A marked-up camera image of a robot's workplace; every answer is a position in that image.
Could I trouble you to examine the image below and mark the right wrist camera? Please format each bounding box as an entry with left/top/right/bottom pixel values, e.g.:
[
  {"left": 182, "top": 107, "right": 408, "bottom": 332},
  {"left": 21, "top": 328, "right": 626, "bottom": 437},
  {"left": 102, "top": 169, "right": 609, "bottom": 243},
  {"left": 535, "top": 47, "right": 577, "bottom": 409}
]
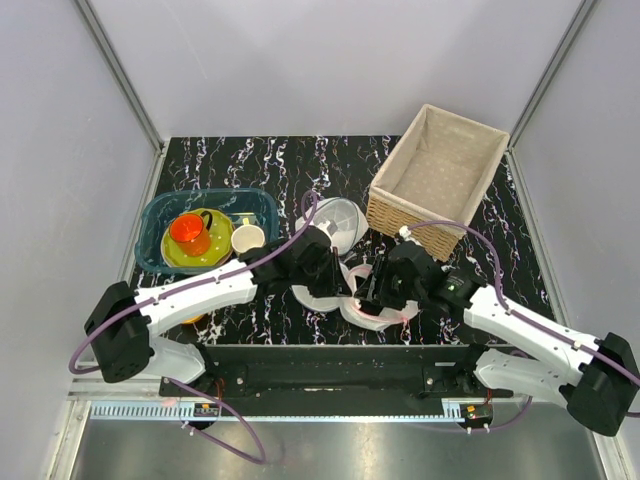
[{"left": 398, "top": 225, "right": 413, "bottom": 242}]

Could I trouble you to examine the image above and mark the teal plastic tub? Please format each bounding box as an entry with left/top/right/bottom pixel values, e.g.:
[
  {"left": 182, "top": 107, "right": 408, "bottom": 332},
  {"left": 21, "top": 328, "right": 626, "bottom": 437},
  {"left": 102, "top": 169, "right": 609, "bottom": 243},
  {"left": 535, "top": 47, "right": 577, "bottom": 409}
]
[{"left": 135, "top": 188, "right": 279, "bottom": 275}]

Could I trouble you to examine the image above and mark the orange mug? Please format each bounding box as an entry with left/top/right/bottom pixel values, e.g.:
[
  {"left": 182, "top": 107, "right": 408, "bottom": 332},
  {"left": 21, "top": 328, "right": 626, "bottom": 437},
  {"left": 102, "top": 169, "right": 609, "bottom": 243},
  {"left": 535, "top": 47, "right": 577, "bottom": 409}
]
[{"left": 169, "top": 213, "right": 211, "bottom": 257}]

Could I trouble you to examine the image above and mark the pink-trimmed mesh laundry bag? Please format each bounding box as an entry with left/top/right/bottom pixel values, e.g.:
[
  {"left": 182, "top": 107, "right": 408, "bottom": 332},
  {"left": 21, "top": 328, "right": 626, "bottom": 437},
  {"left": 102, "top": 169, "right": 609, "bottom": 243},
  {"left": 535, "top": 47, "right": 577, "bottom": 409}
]
[{"left": 339, "top": 264, "right": 419, "bottom": 332}]

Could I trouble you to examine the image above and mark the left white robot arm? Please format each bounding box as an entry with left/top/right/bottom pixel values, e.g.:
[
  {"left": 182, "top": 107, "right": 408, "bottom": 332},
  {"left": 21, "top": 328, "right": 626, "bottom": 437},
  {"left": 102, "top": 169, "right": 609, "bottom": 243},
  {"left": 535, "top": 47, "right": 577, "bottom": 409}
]
[{"left": 84, "top": 226, "right": 352, "bottom": 396}]

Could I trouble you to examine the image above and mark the grey-trimmed mesh laundry bag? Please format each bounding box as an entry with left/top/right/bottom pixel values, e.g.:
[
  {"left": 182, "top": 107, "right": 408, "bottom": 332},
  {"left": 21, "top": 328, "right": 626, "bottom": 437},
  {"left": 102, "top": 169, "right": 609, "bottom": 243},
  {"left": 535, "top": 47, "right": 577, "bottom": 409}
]
[{"left": 291, "top": 197, "right": 369, "bottom": 313}]

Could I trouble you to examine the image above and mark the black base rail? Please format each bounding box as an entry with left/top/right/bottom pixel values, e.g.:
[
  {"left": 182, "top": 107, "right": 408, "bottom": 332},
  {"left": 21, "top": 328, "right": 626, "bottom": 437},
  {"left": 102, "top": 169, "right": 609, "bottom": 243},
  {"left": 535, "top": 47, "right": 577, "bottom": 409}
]
[{"left": 190, "top": 345, "right": 518, "bottom": 421}]

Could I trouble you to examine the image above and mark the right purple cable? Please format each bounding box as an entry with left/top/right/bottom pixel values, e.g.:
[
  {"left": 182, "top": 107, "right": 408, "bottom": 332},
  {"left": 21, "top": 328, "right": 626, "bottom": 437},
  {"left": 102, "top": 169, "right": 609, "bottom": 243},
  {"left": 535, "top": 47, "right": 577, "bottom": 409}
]
[{"left": 407, "top": 219, "right": 640, "bottom": 432}]

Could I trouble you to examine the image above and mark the yellow-green plate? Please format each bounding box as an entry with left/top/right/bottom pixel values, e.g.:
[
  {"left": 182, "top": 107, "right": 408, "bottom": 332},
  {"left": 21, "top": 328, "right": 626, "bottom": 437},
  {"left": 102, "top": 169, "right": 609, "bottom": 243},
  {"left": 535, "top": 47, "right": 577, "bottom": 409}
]
[{"left": 161, "top": 208, "right": 234, "bottom": 269}]

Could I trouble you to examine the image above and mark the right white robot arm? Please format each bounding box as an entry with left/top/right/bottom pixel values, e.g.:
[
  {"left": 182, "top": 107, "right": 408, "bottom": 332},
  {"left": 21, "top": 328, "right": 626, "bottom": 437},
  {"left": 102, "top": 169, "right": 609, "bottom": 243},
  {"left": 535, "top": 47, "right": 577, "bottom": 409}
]
[{"left": 354, "top": 242, "right": 639, "bottom": 437}]

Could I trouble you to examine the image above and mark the cream mug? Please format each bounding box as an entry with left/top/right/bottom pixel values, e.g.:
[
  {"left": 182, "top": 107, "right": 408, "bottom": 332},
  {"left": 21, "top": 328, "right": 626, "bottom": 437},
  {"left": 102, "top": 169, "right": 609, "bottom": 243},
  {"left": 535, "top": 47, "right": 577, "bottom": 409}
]
[{"left": 231, "top": 224, "right": 266, "bottom": 256}]

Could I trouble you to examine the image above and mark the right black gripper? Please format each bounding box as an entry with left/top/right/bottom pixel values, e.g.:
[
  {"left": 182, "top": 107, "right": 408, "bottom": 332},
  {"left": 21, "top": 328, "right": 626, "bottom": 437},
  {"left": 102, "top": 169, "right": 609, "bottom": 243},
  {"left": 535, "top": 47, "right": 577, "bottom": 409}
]
[{"left": 353, "top": 254, "right": 425, "bottom": 312}]

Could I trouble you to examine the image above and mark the orange bowl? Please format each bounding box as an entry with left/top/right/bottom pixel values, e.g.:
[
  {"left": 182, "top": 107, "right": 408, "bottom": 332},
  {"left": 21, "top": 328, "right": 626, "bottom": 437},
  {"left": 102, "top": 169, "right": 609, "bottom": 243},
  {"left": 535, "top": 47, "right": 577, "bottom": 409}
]
[{"left": 182, "top": 315, "right": 205, "bottom": 325}]

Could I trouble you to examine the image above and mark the wicker basket with liner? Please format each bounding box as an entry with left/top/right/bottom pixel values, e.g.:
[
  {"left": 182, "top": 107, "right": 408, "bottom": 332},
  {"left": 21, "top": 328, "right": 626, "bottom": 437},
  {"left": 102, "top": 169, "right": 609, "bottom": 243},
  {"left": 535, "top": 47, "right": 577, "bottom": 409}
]
[{"left": 366, "top": 104, "right": 510, "bottom": 261}]

